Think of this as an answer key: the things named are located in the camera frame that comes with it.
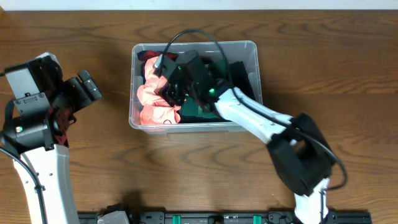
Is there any large black garment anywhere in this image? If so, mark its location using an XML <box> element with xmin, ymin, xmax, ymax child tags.
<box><xmin>229</xmin><ymin>61</ymin><xmax>255</xmax><ymax>100</ymax></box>

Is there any pink garment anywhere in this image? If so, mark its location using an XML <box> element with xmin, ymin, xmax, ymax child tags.
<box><xmin>137</xmin><ymin>57</ymin><xmax>181</xmax><ymax>125</ymax></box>

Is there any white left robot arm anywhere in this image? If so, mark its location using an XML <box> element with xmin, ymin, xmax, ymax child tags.
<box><xmin>1</xmin><ymin>68</ymin><xmax>102</xmax><ymax>223</ymax></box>

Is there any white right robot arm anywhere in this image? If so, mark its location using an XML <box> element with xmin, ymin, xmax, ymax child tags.
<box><xmin>160</xmin><ymin>76</ymin><xmax>338</xmax><ymax>223</ymax></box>

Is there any red plaid shirt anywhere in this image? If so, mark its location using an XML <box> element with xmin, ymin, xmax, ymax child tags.
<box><xmin>137</xmin><ymin>50</ymin><xmax>178</xmax><ymax>62</ymax></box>

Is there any dark green garment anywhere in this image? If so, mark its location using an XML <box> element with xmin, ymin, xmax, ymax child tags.
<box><xmin>178</xmin><ymin>60</ymin><xmax>231</xmax><ymax>123</ymax></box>

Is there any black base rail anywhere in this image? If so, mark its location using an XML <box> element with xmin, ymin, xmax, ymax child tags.
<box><xmin>77</xmin><ymin>203</ymin><xmax>373</xmax><ymax>224</ymax></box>

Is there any clear plastic storage container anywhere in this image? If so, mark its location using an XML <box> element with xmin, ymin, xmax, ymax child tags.
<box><xmin>129</xmin><ymin>40</ymin><xmax>263</xmax><ymax>134</ymax></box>

